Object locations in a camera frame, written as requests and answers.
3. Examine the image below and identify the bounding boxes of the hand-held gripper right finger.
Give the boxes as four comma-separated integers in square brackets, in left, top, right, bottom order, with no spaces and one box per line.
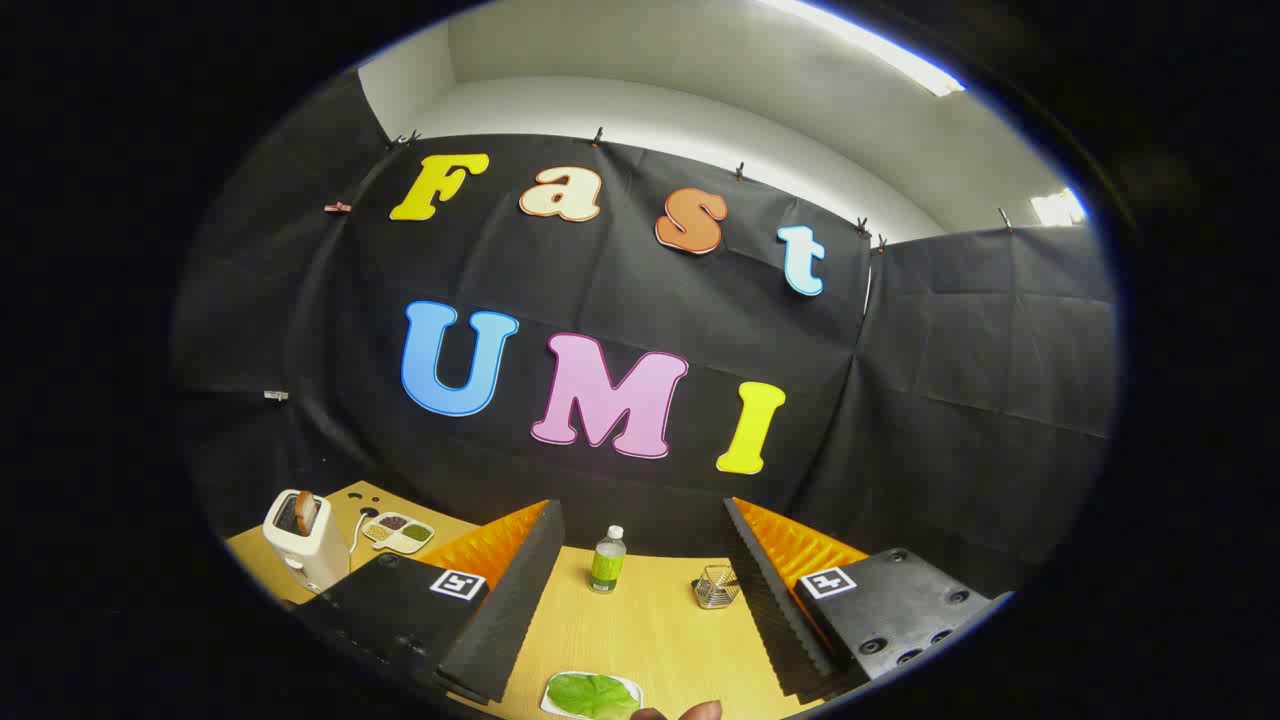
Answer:
[722,496,1013,701]

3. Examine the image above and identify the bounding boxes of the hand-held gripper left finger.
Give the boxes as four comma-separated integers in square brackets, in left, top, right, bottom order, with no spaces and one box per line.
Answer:
[295,498,567,706]

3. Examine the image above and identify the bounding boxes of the green lettuce leaf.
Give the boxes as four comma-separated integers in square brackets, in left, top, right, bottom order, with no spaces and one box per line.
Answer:
[547,674,641,720]

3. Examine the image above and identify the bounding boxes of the small white rectangular plate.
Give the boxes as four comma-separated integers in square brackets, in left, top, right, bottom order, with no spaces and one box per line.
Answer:
[540,671,644,720]

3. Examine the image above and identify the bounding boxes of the clear bottle with green label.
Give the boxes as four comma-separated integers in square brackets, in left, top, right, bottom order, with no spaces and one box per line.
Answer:
[589,525,628,594]

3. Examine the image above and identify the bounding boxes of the white divided condiment dish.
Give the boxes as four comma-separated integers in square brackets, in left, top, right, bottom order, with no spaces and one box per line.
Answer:
[362,512,437,554]

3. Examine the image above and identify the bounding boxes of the white toaster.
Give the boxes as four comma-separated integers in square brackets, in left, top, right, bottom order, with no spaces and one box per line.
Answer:
[262,489,353,596]

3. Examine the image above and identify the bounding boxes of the ceiling light panel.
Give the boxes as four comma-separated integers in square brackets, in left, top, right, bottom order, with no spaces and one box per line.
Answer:
[1030,188,1089,227]

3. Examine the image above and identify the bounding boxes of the ceiling light strip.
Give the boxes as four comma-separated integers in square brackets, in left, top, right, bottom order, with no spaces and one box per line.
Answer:
[760,0,966,98]

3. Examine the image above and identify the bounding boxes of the metal wire utensil basket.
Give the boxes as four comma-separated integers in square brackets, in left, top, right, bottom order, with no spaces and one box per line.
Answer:
[692,564,742,610]

